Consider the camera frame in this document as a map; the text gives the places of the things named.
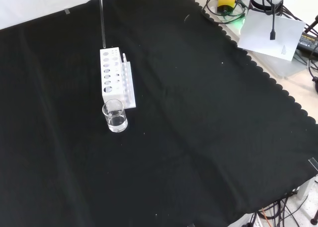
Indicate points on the clear glass rod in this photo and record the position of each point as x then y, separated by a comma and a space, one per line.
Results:
102, 21

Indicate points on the white test tube rack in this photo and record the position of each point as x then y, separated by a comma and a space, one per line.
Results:
110, 93

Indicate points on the small clear tape strip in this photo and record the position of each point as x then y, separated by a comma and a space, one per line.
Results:
67, 11

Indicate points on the yellow stop button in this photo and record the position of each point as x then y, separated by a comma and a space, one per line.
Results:
226, 2

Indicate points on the small glass beaker with water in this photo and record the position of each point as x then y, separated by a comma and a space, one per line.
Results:
118, 124

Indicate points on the white paper sheet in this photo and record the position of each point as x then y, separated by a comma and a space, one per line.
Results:
258, 35

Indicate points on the black bench cloth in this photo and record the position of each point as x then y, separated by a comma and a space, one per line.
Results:
174, 137

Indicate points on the pale grey board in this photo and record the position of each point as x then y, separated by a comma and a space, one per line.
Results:
285, 68

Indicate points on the black tripod leg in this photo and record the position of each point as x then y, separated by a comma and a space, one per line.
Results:
311, 25

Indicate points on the black power adapter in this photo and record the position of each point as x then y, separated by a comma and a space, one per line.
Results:
309, 42

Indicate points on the black tripod foot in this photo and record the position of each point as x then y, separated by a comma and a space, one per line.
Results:
316, 85

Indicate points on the large clear tape strip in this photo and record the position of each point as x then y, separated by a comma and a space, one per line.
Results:
313, 165

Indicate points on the white power strip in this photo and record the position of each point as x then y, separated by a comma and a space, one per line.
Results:
256, 220

